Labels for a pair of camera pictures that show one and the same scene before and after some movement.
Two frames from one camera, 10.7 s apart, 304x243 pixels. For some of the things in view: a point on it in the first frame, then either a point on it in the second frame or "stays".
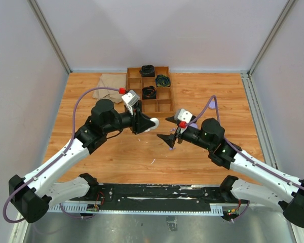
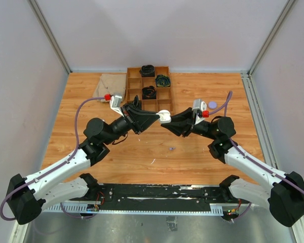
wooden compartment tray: [163, 106] stays
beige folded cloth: [111, 81] stays
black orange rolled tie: [149, 92] stays
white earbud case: [156, 120] -> [164, 116]
